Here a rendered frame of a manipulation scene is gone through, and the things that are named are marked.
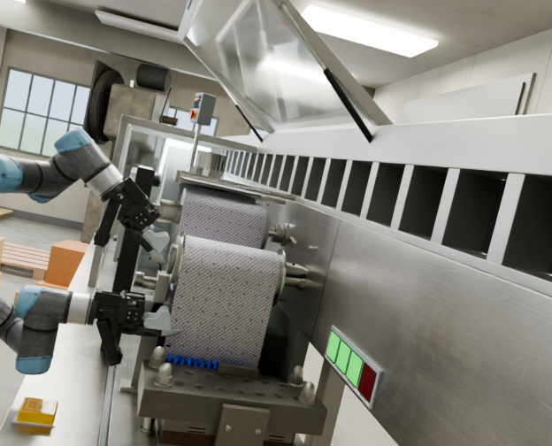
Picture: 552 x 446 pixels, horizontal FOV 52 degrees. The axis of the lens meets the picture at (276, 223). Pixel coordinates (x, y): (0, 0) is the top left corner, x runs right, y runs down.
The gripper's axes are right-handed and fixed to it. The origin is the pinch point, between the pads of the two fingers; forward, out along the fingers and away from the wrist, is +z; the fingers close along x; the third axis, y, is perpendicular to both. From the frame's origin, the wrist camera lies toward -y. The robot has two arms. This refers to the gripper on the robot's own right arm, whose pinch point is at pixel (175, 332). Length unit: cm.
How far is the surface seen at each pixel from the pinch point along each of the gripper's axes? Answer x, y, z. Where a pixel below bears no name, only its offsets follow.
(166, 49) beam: 672, 172, -6
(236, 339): -0.2, 0.6, 14.7
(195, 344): -0.2, -2.2, 5.1
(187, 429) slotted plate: -19.0, -14.1, 4.1
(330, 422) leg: 13, -24, 50
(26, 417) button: -13.5, -17.7, -27.8
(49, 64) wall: 786, 126, -164
